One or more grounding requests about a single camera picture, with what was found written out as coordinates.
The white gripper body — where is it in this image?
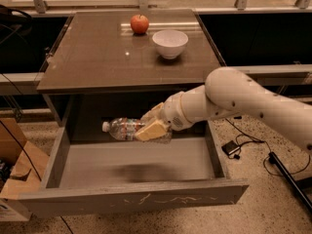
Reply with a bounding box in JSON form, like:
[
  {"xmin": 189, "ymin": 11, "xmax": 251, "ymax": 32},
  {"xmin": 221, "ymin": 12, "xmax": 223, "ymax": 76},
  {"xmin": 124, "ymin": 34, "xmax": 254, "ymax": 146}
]
[{"xmin": 161, "ymin": 92, "xmax": 193, "ymax": 131}]

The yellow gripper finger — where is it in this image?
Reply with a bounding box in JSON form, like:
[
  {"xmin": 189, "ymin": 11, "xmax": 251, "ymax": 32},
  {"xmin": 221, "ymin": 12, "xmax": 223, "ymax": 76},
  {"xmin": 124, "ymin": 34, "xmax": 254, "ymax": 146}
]
[
  {"xmin": 135, "ymin": 119, "xmax": 169, "ymax": 141},
  {"xmin": 141, "ymin": 102, "xmax": 164, "ymax": 121}
]

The clear plastic water bottle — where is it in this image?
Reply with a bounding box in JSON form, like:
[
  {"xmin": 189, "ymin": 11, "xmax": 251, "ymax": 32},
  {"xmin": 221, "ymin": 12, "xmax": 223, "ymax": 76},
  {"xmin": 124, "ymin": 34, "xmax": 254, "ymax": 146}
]
[{"xmin": 101, "ymin": 118, "xmax": 172, "ymax": 143}]

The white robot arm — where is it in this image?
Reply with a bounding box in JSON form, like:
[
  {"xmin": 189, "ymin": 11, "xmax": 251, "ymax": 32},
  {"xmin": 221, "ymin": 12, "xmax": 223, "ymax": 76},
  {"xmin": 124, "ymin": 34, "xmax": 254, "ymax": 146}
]
[{"xmin": 135, "ymin": 67, "xmax": 312, "ymax": 154}]

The grey cabinet with glossy top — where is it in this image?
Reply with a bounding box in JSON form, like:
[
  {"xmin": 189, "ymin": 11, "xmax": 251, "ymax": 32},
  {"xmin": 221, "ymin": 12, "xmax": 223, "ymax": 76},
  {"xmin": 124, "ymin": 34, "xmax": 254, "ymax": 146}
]
[{"xmin": 36, "ymin": 9, "xmax": 229, "ymax": 128}]

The open grey top drawer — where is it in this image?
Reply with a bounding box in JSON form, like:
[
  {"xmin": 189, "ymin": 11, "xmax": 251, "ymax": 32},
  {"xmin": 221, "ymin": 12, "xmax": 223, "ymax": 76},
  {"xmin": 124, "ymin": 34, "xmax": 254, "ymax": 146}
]
[{"xmin": 18, "ymin": 93, "xmax": 250, "ymax": 218}]

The white ceramic bowl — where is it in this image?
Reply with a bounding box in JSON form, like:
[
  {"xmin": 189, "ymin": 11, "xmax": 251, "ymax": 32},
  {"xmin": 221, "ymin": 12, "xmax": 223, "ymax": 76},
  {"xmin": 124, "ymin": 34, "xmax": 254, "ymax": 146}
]
[{"xmin": 152, "ymin": 30, "xmax": 188, "ymax": 59}]

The small black power adapter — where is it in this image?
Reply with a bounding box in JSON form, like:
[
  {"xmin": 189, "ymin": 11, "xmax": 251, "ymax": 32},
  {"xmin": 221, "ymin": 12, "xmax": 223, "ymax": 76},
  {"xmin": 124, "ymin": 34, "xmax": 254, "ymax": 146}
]
[{"xmin": 221, "ymin": 140, "xmax": 240, "ymax": 156}]

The red apple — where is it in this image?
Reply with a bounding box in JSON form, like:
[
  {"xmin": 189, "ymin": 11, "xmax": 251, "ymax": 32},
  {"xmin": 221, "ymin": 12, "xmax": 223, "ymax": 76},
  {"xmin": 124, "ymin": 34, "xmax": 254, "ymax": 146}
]
[{"xmin": 131, "ymin": 15, "xmax": 149, "ymax": 34}]

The black metal stand leg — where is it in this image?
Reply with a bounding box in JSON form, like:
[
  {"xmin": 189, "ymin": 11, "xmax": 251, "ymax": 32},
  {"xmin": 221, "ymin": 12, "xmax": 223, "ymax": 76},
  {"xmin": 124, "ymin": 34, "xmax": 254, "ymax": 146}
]
[{"xmin": 269, "ymin": 152, "xmax": 312, "ymax": 214}]

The brown cardboard box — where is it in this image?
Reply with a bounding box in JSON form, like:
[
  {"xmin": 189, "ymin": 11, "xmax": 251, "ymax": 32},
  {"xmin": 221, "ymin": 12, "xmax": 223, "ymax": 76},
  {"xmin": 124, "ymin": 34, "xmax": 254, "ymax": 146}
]
[{"xmin": 0, "ymin": 118, "xmax": 49, "ymax": 221}]

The black bag at left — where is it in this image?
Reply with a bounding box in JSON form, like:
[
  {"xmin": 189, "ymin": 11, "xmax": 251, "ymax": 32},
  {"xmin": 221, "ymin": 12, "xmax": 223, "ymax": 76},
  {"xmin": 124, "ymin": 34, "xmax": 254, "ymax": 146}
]
[{"xmin": 0, "ymin": 5, "xmax": 32, "ymax": 35}]

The black floor cable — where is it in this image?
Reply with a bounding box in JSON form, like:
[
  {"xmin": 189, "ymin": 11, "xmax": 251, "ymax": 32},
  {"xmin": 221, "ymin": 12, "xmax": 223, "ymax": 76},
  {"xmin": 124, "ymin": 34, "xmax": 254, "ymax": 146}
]
[{"xmin": 223, "ymin": 116, "xmax": 312, "ymax": 176}]

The black cable at left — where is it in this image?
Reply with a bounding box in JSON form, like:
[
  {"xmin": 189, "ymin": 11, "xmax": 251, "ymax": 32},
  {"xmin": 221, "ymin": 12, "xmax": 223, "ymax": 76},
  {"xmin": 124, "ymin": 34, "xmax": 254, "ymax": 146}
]
[{"xmin": 0, "ymin": 73, "xmax": 75, "ymax": 234}]

